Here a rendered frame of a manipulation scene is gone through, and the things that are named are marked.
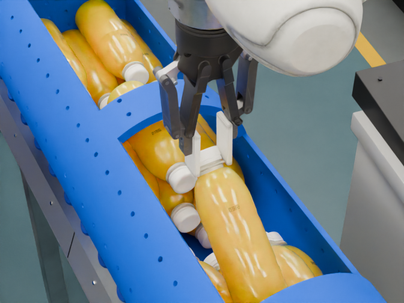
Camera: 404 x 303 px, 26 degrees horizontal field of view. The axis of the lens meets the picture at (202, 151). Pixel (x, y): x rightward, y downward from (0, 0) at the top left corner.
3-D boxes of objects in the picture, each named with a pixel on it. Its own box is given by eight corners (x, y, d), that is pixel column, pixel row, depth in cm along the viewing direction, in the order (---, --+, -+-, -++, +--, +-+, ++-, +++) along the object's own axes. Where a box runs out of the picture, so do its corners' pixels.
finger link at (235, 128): (223, 103, 107) (244, 95, 108) (223, 133, 111) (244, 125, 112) (229, 110, 106) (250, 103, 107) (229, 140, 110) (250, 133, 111)
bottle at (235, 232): (231, 310, 113) (178, 177, 114) (279, 289, 115) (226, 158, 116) (245, 312, 106) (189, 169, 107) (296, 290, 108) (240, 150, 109)
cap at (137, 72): (140, 81, 150) (145, 87, 149) (121, 82, 148) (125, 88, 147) (146, 62, 148) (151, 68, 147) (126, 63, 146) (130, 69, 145)
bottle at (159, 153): (151, 104, 140) (205, 180, 128) (112, 123, 138) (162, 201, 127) (142, 73, 134) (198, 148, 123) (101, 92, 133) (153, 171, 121)
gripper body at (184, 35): (226, -17, 99) (225, 48, 106) (159, 3, 96) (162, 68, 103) (260, 17, 94) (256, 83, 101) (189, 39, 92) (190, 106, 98)
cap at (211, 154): (192, 172, 113) (186, 159, 113) (219, 162, 114) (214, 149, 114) (198, 168, 109) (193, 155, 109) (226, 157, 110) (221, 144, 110)
